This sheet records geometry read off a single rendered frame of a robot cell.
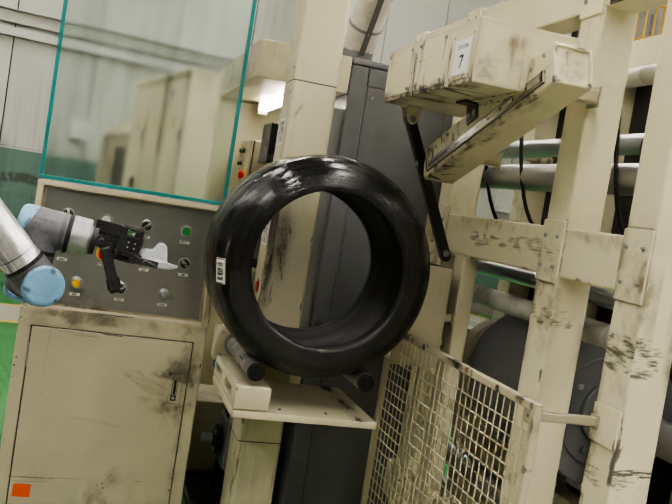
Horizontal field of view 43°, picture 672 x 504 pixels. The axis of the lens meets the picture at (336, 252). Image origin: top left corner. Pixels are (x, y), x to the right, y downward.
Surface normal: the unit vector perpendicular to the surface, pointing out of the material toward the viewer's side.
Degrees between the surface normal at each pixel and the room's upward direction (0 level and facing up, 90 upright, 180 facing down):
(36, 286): 93
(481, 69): 90
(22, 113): 90
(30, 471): 90
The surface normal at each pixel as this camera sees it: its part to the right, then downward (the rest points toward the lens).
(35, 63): 0.44, 0.11
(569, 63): 0.30, -0.22
